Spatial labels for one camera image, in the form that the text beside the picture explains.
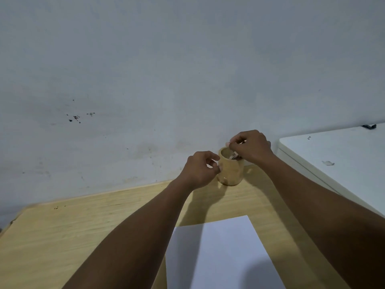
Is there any person's right hand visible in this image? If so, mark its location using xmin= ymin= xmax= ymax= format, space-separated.
xmin=225 ymin=129 xmax=276 ymax=166

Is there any person's left hand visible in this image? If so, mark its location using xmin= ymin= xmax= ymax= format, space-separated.
xmin=175 ymin=151 xmax=222 ymax=190

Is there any white marker pen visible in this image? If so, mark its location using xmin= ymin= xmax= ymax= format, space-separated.
xmin=229 ymin=141 xmax=245 ymax=160

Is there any beige ceramic mug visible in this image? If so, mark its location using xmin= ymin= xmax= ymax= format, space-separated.
xmin=217 ymin=146 xmax=245 ymax=186

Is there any person's left forearm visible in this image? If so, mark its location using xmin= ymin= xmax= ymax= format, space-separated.
xmin=62 ymin=177 xmax=194 ymax=289

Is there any person's right forearm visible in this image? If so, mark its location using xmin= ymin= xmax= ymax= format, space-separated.
xmin=258 ymin=155 xmax=385 ymax=289

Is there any white paper sheet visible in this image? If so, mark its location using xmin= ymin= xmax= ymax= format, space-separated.
xmin=165 ymin=215 xmax=286 ymax=289

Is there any white folding table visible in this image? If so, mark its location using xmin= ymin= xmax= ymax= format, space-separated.
xmin=276 ymin=122 xmax=385 ymax=219

